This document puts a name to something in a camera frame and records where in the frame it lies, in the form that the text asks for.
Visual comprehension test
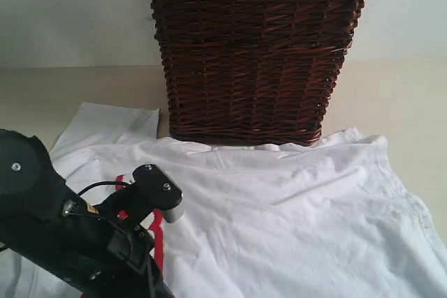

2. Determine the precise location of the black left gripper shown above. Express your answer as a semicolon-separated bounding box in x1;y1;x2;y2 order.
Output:
99;182;174;297

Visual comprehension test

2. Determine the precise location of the white t-shirt with red print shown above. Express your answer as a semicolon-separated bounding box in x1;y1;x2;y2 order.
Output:
1;103;446;297

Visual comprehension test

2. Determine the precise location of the dark brown wicker basket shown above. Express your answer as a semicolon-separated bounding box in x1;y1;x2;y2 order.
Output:
151;0;365;146

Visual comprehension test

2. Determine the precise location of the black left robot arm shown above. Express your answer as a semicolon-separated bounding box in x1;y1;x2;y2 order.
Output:
1;130;182;297

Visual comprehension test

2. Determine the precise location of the black cable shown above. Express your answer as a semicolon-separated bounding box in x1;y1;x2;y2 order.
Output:
76;181;118;198

